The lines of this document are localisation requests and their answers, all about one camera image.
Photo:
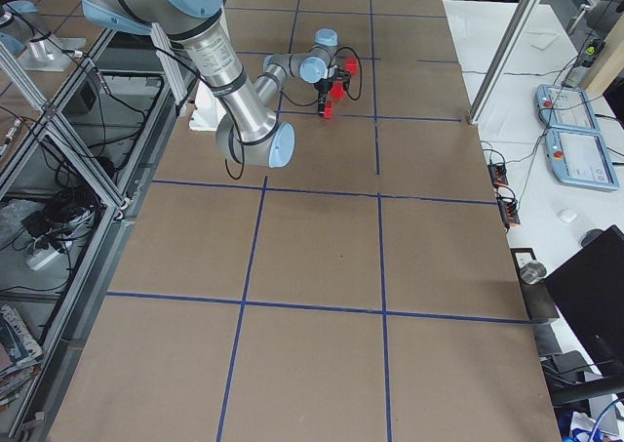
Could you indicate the small white puck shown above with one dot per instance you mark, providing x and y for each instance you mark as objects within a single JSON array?
[{"x": 567, "y": 215}]

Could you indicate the lower blue teach pendant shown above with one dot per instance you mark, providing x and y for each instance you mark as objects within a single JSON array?
[{"x": 580, "y": 159}]

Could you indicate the blue teach pendant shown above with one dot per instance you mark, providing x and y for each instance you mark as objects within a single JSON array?
[
  {"x": 580, "y": 159},
  {"x": 565, "y": 107}
]

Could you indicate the black monitor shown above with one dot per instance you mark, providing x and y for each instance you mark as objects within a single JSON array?
[{"x": 588, "y": 291}]

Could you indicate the metal cup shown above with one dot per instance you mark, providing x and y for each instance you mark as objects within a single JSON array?
[{"x": 533, "y": 272}]

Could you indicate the orange black connector box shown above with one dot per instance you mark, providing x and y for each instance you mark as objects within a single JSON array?
[{"x": 498, "y": 174}]

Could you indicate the upper blue teach pendant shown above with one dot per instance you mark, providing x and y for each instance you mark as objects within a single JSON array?
[{"x": 565, "y": 107}]

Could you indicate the white power strip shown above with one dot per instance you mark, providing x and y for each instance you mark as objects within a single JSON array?
[{"x": 41, "y": 257}]

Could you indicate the white camera pole base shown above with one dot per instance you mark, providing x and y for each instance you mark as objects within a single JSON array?
[{"x": 207, "y": 110}]

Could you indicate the black computer mouse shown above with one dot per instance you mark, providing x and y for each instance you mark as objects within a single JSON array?
[{"x": 590, "y": 236}]

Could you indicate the stack of books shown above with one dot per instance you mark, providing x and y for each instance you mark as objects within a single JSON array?
[{"x": 20, "y": 355}]

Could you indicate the aluminium frame post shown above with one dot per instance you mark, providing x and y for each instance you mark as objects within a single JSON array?
[{"x": 510, "y": 38}]

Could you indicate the red block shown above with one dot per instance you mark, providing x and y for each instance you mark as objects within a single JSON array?
[
  {"x": 328, "y": 110},
  {"x": 337, "y": 90},
  {"x": 351, "y": 66}
]

